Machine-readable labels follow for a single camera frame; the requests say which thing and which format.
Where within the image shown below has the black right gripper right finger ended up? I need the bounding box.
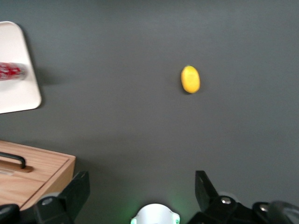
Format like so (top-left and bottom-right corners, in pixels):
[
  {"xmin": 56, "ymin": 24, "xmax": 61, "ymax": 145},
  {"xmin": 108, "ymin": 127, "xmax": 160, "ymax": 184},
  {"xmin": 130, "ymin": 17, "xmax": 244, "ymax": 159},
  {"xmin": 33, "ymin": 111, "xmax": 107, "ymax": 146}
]
[{"xmin": 188, "ymin": 170, "xmax": 238, "ymax": 224}]

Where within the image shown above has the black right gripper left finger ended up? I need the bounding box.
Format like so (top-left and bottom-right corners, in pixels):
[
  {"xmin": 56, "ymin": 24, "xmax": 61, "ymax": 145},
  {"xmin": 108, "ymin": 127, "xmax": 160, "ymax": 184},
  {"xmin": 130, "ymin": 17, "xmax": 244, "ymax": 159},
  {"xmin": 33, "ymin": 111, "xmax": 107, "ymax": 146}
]
[{"xmin": 35, "ymin": 171, "xmax": 91, "ymax": 224}]

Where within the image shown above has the red coke bottle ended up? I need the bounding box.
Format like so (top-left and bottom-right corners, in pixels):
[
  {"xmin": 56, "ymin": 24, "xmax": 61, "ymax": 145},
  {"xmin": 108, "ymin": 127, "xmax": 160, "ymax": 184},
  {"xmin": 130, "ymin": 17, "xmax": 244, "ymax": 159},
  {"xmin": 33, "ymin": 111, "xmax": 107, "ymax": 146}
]
[{"xmin": 0, "ymin": 62, "xmax": 27, "ymax": 82}]

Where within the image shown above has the white plastic tray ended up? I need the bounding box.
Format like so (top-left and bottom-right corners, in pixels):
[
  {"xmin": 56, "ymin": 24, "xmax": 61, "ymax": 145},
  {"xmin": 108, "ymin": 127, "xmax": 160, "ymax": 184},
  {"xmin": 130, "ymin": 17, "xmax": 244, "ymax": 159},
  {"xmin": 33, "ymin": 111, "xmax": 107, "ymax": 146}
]
[{"xmin": 0, "ymin": 21, "xmax": 43, "ymax": 115}]

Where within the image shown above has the light wooden box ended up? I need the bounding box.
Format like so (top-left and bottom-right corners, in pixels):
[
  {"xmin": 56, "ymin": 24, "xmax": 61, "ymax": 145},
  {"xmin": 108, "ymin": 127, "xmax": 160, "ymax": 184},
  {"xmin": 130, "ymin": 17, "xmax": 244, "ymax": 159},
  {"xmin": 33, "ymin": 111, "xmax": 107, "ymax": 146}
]
[{"xmin": 0, "ymin": 140, "xmax": 77, "ymax": 212}]

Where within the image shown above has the yellow lemon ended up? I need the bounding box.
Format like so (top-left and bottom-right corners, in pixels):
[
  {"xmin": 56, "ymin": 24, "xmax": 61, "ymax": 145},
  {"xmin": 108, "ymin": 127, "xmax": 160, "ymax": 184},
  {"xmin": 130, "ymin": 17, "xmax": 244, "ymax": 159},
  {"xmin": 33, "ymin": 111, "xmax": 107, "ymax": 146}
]
[{"xmin": 180, "ymin": 65, "xmax": 201, "ymax": 94}]

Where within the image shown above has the black metal box handle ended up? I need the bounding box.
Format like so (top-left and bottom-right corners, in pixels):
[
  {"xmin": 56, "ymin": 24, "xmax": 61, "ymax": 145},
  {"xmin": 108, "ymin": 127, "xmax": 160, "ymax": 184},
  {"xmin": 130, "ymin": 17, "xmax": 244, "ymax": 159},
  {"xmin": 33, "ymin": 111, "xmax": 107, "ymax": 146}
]
[{"xmin": 0, "ymin": 151, "xmax": 26, "ymax": 169}]

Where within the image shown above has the dark grey cable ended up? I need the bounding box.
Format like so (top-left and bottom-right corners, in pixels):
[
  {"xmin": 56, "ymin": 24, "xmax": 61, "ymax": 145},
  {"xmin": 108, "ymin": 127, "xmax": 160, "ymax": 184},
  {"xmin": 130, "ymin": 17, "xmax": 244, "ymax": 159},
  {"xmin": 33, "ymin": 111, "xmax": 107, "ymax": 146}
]
[{"xmin": 268, "ymin": 200, "xmax": 299, "ymax": 224}]

